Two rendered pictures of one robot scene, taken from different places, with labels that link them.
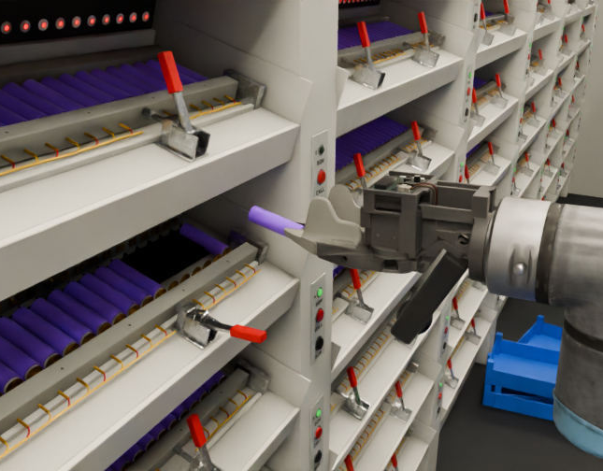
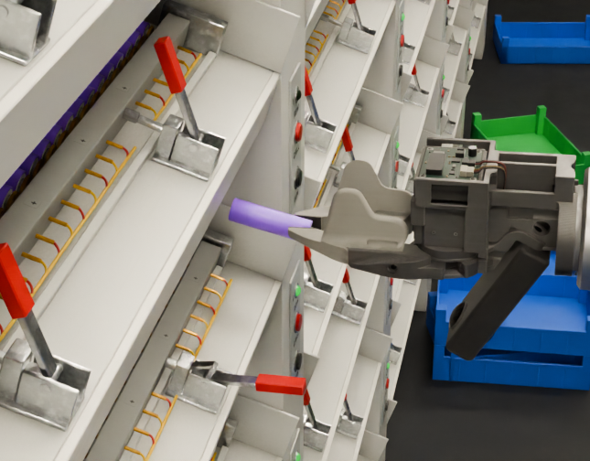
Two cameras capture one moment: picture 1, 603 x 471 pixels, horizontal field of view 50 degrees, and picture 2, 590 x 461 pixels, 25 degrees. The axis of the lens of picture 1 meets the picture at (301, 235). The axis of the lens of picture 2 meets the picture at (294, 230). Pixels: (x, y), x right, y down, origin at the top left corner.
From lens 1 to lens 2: 0.41 m
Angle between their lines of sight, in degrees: 16
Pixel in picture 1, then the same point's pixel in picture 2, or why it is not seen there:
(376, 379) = (324, 384)
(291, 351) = not seen: hidden behind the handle
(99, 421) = not seen: outside the picture
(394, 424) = (340, 444)
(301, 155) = (282, 113)
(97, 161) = (113, 208)
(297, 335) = (277, 359)
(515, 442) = (494, 431)
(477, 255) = (566, 249)
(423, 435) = (367, 448)
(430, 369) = (373, 346)
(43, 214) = (123, 307)
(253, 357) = not seen: hidden behind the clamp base
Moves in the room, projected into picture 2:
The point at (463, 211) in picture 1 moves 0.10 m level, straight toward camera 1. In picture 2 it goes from (543, 195) to (572, 268)
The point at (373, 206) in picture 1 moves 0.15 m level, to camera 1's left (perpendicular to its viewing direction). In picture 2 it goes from (429, 199) to (225, 229)
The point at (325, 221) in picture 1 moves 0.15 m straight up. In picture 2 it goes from (357, 219) to (362, 27)
